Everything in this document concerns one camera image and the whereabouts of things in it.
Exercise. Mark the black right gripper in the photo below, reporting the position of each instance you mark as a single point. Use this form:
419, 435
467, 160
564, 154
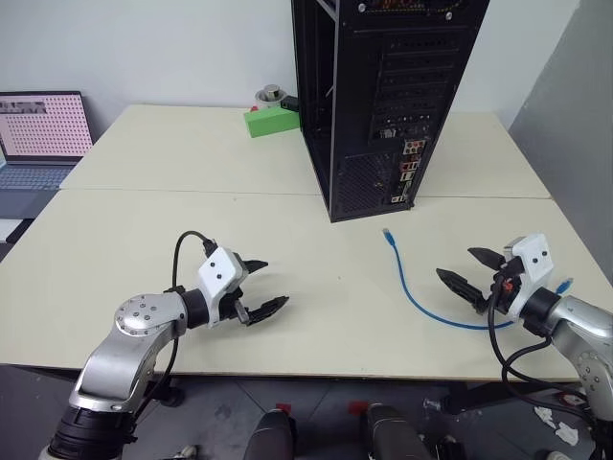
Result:
505, 287

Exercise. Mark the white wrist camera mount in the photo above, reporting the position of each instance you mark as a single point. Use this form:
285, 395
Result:
218, 275
536, 261

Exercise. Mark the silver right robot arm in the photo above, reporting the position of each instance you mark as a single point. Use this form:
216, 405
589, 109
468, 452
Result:
579, 326

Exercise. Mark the small black box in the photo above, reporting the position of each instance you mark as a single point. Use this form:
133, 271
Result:
290, 103

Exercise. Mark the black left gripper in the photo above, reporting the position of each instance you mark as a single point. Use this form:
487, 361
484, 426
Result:
234, 306

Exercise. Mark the black computer tower case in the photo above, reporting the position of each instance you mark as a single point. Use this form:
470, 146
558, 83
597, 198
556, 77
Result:
383, 105

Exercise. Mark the white crumpled paper scraps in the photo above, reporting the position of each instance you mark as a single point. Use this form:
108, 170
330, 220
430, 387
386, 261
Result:
558, 424

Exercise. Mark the green rectangular box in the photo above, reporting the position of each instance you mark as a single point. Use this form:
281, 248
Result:
270, 123

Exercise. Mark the dark rounded shape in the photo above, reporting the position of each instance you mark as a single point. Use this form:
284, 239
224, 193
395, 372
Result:
392, 433
270, 436

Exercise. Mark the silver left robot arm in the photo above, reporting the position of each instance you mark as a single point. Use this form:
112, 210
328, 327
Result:
120, 364

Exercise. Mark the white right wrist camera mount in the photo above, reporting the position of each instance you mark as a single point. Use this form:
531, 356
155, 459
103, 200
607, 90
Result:
536, 261

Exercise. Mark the grey laptop with pink screen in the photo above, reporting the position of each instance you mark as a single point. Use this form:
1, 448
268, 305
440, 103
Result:
38, 139

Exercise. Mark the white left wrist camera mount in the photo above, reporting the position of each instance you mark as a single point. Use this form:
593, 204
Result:
218, 275

